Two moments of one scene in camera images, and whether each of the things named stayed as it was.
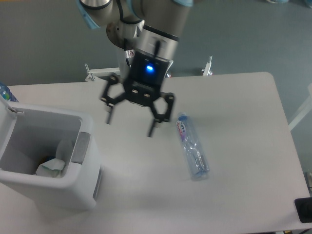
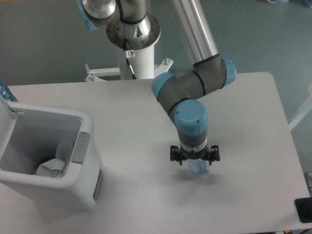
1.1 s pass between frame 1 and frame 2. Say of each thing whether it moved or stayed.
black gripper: moved
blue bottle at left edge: stayed
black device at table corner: stayed
